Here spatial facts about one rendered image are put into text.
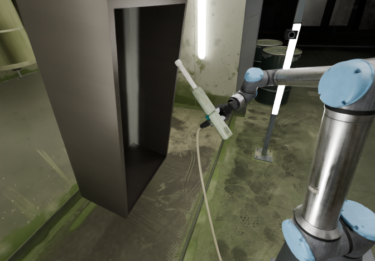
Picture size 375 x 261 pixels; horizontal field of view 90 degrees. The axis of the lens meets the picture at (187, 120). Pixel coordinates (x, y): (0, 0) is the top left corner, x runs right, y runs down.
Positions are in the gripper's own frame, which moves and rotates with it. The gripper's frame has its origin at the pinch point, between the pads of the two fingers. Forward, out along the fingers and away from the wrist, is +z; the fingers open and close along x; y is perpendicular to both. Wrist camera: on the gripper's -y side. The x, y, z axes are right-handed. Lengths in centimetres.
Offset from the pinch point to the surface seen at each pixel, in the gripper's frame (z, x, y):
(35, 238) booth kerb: 127, -3, 106
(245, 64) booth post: -152, 26, 102
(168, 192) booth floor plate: 26, -41, 103
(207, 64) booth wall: -125, 59, 135
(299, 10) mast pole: -114, 29, -5
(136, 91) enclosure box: 11, 46, 48
